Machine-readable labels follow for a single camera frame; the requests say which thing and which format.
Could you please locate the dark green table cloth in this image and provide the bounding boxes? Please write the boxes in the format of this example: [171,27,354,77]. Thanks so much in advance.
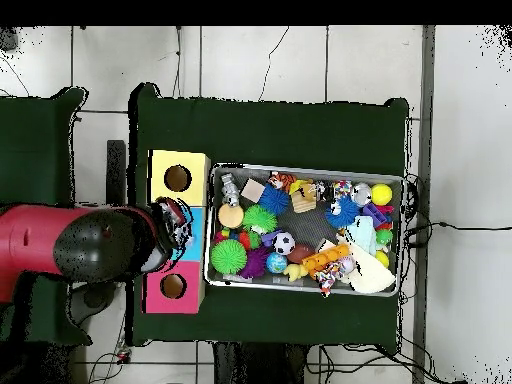
[127,82,412,355]
[0,86,91,347]

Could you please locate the light teal knitted cloth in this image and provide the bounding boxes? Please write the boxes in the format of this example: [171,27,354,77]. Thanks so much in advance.
[347,215,379,257]

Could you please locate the cream knitted cloth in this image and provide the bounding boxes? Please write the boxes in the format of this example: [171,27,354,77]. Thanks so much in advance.
[345,243,397,296]

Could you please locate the toy hamburger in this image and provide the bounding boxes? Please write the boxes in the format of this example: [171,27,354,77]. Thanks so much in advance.
[218,203,246,230]

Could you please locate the shallow clear mesh bin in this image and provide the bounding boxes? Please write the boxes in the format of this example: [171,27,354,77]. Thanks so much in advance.
[207,163,406,299]

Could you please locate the purple spiky ball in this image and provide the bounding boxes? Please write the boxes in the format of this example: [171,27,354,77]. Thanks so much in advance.
[241,246,272,281]

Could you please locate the black and white soccer ball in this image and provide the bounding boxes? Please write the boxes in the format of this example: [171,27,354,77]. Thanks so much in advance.
[272,231,297,257]

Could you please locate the silver toy robot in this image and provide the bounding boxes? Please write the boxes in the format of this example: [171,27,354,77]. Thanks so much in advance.
[219,172,241,208]

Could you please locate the small wooden block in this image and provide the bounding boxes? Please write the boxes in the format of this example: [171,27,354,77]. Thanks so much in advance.
[240,177,267,205]
[291,187,318,215]

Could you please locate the blue spiky ball with eyes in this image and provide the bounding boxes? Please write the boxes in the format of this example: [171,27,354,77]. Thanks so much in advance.
[326,196,363,231]

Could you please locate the wooden box with three holes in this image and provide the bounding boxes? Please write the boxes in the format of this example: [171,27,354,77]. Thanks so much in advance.
[143,148,213,315]

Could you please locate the orange toy building block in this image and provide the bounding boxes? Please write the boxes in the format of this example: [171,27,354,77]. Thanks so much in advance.
[302,243,352,279]

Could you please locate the globe print ball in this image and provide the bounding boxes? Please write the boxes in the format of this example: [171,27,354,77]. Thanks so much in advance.
[266,251,289,274]

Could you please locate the plain yellow ball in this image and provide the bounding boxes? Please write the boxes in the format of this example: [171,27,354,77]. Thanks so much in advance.
[371,183,395,207]

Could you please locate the black cable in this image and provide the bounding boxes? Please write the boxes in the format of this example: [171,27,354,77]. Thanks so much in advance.
[403,219,512,241]

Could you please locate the green furry ball with eyes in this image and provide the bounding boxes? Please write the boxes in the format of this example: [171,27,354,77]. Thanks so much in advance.
[210,238,249,277]

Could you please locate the green spiky ball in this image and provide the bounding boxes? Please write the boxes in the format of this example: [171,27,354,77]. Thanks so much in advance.
[243,204,279,235]

